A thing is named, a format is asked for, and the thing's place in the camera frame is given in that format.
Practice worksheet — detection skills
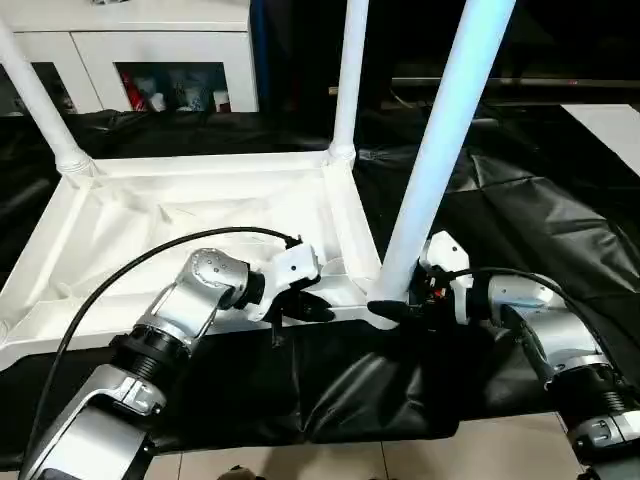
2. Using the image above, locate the white plastic table top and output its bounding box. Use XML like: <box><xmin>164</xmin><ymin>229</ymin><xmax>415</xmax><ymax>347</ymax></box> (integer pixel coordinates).
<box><xmin>0</xmin><ymin>152</ymin><xmax>406</xmax><ymax>371</ymax></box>

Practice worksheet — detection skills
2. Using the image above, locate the black mat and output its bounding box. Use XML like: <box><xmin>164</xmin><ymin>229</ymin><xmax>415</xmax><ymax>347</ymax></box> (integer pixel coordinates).
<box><xmin>0</xmin><ymin>102</ymin><xmax>640</xmax><ymax>454</ymax></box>

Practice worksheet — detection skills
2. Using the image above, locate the silver metal bar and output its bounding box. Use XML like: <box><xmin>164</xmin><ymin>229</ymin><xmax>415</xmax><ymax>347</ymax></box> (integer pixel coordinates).
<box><xmin>392</xmin><ymin>76</ymin><xmax>640</xmax><ymax>91</ymax></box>

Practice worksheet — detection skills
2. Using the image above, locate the white flat board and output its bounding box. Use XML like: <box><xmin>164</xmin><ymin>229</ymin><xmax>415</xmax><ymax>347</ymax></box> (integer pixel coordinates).
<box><xmin>559</xmin><ymin>102</ymin><xmax>640</xmax><ymax>180</ymax></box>

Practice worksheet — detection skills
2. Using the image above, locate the black case with yellow label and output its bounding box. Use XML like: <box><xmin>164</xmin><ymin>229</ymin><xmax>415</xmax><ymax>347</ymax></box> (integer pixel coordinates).
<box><xmin>249</xmin><ymin>0</ymin><xmax>441</xmax><ymax>114</ymax></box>

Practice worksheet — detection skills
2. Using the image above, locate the red fire extinguisher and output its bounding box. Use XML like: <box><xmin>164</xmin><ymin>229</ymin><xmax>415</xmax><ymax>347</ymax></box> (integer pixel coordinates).
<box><xmin>122</xmin><ymin>74</ymin><xmax>145</xmax><ymax>113</ymax></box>

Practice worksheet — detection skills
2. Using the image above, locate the white cabinet with windows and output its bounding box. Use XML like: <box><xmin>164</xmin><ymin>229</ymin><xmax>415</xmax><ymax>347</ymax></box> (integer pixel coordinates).
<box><xmin>0</xmin><ymin>0</ymin><xmax>260</xmax><ymax>115</ymax></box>

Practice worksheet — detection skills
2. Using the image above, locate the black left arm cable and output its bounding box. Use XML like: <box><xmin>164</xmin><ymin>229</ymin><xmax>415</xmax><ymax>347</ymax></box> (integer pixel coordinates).
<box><xmin>22</xmin><ymin>227</ymin><xmax>304</xmax><ymax>474</ymax></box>

